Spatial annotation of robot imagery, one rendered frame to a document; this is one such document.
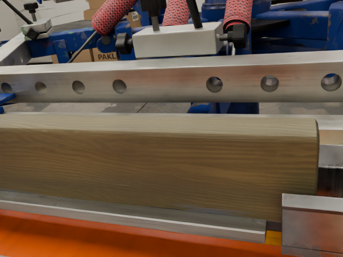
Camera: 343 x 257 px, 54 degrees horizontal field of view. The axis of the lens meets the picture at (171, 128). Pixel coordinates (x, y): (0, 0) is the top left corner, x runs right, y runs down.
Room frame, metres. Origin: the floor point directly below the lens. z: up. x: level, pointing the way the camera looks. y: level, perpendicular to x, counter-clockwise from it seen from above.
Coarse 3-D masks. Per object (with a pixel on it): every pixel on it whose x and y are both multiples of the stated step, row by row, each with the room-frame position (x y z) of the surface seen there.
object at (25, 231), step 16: (0, 224) 0.27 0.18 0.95; (16, 224) 0.26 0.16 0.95; (32, 224) 0.26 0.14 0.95; (48, 224) 0.26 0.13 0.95; (64, 224) 0.25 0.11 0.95; (80, 224) 0.25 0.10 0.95; (96, 224) 0.25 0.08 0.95; (0, 240) 0.24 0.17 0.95; (16, 240) 0.24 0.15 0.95; (32, 240) 0.24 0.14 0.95; (48, 240) 0.24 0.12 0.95; (64, 240) 0.23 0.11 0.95; (80, 240) 0.23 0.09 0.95; (16, 256) 0.22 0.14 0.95; (32, 256) 0.22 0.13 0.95; (48, 256) 0.22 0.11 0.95; (64, 256) 0.21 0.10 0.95
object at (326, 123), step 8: (8, 112) 0.50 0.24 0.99; (16, 112) 0.49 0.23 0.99; (24, 112) 0.49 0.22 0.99; (32, 112) 0.48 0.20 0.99; (40, 112) 0.48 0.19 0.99; (48, 112) 0.47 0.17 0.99; (56, 112) 0.47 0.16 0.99; (64, 112) 0.46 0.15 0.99; (72, 112) 0.46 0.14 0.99; (320, 120) 0.32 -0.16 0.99; (328, 120) 0.32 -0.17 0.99; (336, 120) 0.32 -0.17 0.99; (320, 128) 0.31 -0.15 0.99; (328, 128) 0.30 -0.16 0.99; (336, 128) 0.30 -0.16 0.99; (320, 136) 0.31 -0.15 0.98; (328, 136) 0.30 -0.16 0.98; (336, 136) 0.30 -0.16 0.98; (336, 144) 0.30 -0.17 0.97
